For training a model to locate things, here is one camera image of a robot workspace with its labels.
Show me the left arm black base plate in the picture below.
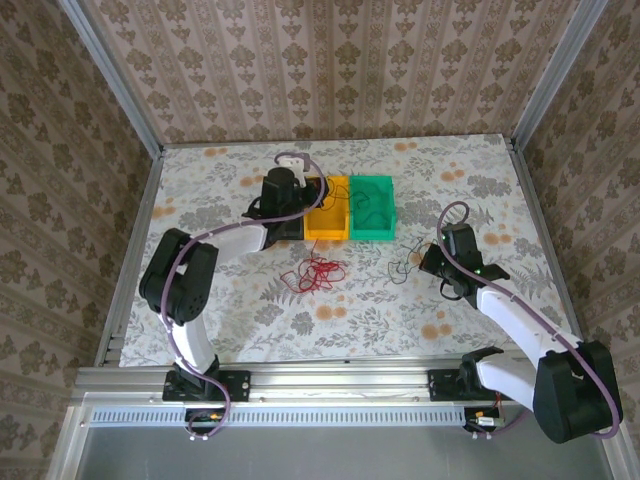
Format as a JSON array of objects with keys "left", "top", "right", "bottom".
[{"left": 162, "top": 368, "right": 251, "bottom": 402}]

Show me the aluminium frame post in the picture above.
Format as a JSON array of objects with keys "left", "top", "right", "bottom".
[
  {"left": 54, "top": 0, "right": 166, "bottom": 156},
  {"left": 512, "top": 0, "right": 609, "bottom": 149}
]

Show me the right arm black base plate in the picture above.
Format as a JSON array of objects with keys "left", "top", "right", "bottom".
[{"left": 428, "top": 368, "right": 481, "bottom": 402}]

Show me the slotted grey cable duct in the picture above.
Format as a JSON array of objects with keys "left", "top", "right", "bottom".
[{"left": 87, "top": 404, "right": 471, "bottom": 427}]

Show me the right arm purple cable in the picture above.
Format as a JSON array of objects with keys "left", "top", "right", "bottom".
[{"left": 437, "top": 201, "right": 624, "bottom": 441}]

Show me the thin red cable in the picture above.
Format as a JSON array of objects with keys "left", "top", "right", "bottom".
[
  {"left": 278, "top": 253, "right": 350, "bottom": 296},
  {"left": 279, "top": 253, "right": 350, "bottom": 295}
]

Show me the floral table covering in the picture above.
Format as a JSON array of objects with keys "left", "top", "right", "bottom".
[{"left": 119, "top": 133, "right": 576, "bottom": 369}]

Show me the black controller board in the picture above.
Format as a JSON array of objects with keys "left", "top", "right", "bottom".
[
  {"left": 463, "top": 407, "right": 507, "bottom": 434},
  {"left": 183, "top": 408, "right": 226, "bottom": 436}
]

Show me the aluminium mounting rail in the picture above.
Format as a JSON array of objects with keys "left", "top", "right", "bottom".
[{"left": 74, "top": 363, "right": 609, "bottom": 402}]

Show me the orange plastic bin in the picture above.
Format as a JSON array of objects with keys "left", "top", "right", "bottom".
[{"left": 303, "top": 174, "right": 351, "bottom": 243}]

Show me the black plastic bin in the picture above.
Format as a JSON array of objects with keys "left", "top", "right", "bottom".
[{"left": 259, "top": 175, "right": 307, "bottom": 242}]

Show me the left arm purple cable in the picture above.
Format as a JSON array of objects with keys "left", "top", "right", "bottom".
[{"left": 164, "top": 151, "right": 329, "bottom": 442}]

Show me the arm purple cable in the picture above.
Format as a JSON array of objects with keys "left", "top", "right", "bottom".
[
  {"left": 164, "top": 151, "right": 329, "bottom": 442},
  {"left": 437, "top": 201, "right": 624, "bottom": 441}
]

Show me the grey metal shelf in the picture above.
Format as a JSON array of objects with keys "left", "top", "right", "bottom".
[{"left": 74, "top": 424, "right": 616, "bottom": 480}]

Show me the green plastic bin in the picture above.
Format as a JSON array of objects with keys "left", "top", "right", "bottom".
[{"left": 348, "top": 173, "right": 399, "bottom": 242}]

